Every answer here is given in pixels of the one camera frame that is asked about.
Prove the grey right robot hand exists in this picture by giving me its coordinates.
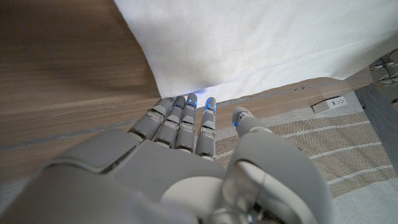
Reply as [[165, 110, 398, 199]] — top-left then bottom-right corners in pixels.
[[0, 92, 336, 224]]

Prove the white cheesecloth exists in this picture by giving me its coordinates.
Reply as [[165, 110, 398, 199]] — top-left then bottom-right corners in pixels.
[[113, 0, 398, 104]]

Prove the white power strip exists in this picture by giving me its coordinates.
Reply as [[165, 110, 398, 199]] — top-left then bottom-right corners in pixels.
[[311, 95, 348, 114]]

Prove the beige striped backdrop cloth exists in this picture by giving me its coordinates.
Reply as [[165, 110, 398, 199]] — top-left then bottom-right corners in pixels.
[[214, 91, 398, 224]]

